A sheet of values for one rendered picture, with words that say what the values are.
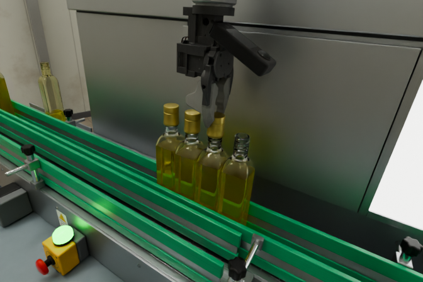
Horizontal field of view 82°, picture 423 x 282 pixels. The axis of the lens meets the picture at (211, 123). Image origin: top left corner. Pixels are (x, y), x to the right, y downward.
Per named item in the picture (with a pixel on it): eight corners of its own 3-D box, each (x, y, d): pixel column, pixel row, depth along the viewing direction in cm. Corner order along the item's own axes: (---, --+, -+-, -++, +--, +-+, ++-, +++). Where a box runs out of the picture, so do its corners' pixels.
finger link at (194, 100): (187, 121, 50) (193, 75, 47) (213, 129, 47) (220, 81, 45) (179, 124, 47) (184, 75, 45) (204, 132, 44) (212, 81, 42)
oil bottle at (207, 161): (223, 222, 61) (231, 146, 52) (213, 238, 56) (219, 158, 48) (204, 213, 63) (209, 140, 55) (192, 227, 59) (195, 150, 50)
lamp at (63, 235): (78, 236, 61) (76, 227, 60) (60, 250, 57) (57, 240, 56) (67, 228, 63) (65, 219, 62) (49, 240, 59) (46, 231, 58)
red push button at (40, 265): (56, 256, 57) (41, 268, 55) (60, 268, 59) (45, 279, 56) (47, 248, 59) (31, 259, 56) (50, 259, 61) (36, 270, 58)
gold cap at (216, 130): (226, 133, 50) (228, 114, 49) (218, 140, 48) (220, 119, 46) (211, 129, 52) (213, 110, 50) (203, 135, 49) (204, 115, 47)
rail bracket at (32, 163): (48, 187, 69) (37, 146, 63) (17, 203, 63) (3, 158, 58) (39, 182, 71) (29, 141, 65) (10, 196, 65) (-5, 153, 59)
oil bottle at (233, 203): (245, 233, 58) (258, 155, 50) (235, 250, 54) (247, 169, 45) (224, 223, 61) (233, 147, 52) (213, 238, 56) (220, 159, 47)
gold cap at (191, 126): (203, 129, 53) (204, 111, 52) (194, 136, 51) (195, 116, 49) (189, 125, 55) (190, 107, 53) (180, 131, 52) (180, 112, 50)
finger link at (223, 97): (205, 109, 55) (204, 70, 50) (229, 116, 52) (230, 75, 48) (197, 116, 53) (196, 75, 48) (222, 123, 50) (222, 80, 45)
